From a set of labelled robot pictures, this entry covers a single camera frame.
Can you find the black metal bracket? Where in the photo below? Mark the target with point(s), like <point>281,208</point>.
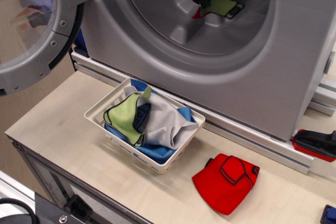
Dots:
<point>75,211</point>

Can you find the blue cloth in basket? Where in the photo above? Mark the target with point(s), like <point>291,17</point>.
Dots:
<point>160,154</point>

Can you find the aluminium table frame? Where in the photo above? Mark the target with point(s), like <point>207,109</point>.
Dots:
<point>61,187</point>

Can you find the red cloth on table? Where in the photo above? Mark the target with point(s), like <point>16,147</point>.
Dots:
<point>225,181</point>

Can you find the green sock-shaped cloth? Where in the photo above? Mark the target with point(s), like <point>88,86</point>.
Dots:
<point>225,8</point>

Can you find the grey toy washing machine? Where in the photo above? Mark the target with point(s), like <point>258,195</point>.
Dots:
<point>260,68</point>

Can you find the red and black clamp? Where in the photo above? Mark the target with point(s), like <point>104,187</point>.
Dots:
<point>316,144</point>

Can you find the grey cloth in basket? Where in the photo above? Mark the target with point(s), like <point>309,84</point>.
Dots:
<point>164,125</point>

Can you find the red cloth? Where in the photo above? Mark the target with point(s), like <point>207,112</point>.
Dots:
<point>197,14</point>
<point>225,181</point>

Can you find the round transparent washer door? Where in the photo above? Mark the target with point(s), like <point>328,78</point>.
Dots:
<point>35,36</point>

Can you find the blue black object corner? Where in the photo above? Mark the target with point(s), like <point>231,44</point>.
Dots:
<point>328,215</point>

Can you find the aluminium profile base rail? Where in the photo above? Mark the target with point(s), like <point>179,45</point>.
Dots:
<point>321,110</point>

